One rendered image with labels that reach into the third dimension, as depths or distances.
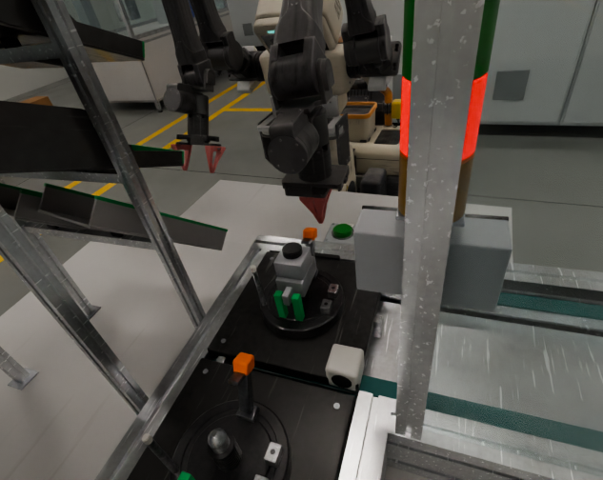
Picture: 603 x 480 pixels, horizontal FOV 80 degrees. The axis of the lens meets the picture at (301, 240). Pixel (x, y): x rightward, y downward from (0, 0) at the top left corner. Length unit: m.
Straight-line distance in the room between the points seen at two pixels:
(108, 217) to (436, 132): 0.46
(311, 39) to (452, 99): 0.35
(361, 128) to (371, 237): 1.21
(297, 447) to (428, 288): 0.28
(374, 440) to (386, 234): 0.28
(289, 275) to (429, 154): 0.35
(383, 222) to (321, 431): 0.29
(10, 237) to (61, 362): 0.49
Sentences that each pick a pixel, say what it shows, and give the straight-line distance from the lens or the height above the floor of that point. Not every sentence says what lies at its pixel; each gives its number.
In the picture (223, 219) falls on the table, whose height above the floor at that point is 0.86.
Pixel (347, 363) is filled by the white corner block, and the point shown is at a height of 0.99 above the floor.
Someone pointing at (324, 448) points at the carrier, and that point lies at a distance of 0.50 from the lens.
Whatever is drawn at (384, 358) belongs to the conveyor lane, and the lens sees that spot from 0.62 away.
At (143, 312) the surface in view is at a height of 0.86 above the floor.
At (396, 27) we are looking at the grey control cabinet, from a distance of 3.44.
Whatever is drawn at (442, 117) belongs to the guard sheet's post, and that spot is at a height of 1.35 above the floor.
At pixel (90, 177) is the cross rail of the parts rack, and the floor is 1.22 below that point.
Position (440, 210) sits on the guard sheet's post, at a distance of 0.25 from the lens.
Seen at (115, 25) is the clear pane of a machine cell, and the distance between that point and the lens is 5.73.
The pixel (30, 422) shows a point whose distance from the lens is 0.85.
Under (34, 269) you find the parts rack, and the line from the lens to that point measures 0.47.
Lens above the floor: 1.43
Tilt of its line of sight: 38 degrees down
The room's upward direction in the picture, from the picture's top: 10 degrees counter-clockwise
